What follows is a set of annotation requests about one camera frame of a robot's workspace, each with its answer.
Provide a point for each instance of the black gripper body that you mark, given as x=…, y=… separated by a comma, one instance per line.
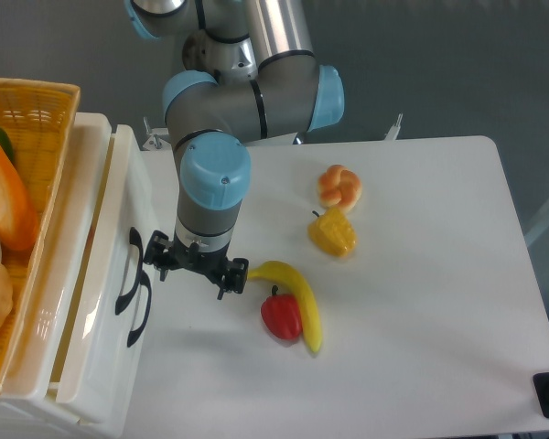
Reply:
x=193, y=259

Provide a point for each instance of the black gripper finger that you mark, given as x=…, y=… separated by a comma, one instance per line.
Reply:
x=229, y=275
x=158, y=253

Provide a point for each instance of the white drawer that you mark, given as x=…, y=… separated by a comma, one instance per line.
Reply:
x=99, y=370

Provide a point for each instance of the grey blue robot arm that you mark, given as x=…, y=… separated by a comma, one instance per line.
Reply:
x=214, y=169

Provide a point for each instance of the white drawer cabinet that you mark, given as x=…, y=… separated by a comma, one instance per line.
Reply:
x=27, y=401

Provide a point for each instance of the toy yellow banana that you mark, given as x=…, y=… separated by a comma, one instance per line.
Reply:
x=283, y=274

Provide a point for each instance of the toy red bell pepper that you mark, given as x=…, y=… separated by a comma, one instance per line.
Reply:
x=281, y=315

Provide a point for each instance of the toy yellow bell pepper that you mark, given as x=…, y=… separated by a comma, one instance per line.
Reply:
x=332, y=233

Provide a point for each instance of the toy knotted bread bun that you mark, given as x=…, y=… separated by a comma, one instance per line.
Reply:
x=340, y=188

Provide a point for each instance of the toy orange baguette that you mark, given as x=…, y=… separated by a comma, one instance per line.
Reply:
x=19, y=224

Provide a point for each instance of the yellow wicker basket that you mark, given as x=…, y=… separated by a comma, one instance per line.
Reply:
x=38, y=117

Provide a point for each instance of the toy green vegetable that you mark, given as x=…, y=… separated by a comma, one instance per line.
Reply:
x=6, y=145

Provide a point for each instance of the black top drawer handle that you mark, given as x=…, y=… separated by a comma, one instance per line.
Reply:
x=133, y=271

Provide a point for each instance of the black drawer handle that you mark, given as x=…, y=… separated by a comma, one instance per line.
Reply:
x=133, y=271
x=142, y=310

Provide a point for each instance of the black lower drawer handle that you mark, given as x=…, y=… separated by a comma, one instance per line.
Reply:
x=142, y=310

